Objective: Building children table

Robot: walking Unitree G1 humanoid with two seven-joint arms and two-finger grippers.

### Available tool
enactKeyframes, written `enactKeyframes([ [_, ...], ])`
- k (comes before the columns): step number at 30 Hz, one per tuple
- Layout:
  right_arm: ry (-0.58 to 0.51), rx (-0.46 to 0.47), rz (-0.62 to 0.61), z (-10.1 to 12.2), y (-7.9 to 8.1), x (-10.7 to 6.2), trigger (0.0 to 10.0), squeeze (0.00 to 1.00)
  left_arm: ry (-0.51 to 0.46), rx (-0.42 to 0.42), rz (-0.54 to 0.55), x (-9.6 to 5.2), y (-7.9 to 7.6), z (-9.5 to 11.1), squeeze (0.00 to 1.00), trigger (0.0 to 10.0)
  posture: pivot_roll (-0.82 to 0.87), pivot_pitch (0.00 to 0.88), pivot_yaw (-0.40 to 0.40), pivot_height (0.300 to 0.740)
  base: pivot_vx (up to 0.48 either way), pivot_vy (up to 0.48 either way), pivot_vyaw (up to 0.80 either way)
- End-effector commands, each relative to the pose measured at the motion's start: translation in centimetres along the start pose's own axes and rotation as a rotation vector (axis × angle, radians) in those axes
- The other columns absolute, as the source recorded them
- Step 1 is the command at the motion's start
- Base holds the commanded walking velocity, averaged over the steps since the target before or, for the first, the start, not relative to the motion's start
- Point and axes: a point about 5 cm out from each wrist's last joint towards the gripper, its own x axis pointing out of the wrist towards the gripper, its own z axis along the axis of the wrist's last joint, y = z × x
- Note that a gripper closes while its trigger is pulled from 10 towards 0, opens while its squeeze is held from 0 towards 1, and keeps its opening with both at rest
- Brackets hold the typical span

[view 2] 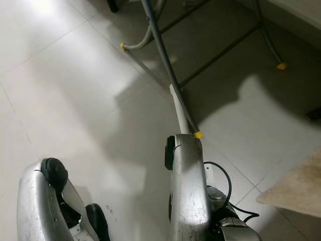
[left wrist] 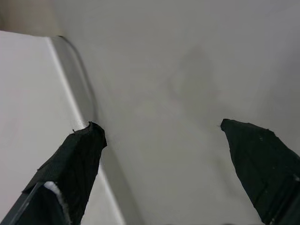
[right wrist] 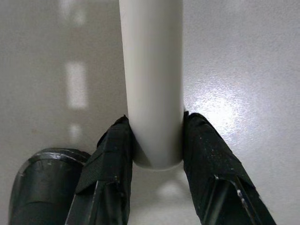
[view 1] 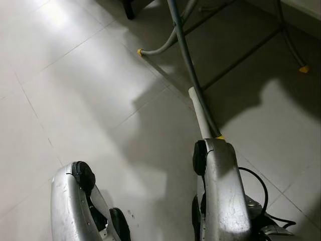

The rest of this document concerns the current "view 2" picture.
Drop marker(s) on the white plastic table leg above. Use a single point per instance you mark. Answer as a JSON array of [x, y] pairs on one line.
[[180, 110]]

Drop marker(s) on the silver robot left leg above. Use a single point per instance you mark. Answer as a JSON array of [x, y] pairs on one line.
[[37, 206]]

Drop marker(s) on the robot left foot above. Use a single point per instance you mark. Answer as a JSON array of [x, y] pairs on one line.
[[98, 221]]

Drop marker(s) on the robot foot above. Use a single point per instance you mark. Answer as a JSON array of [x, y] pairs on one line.
[[235, 228], [98, 221]]

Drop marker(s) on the black metal chair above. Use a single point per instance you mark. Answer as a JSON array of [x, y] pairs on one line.
[[113, 5]]

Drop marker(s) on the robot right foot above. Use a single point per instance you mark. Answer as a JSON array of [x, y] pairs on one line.
[[235, 228]]

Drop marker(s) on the beige floor mat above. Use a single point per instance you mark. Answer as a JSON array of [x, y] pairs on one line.
[[296, 186]]

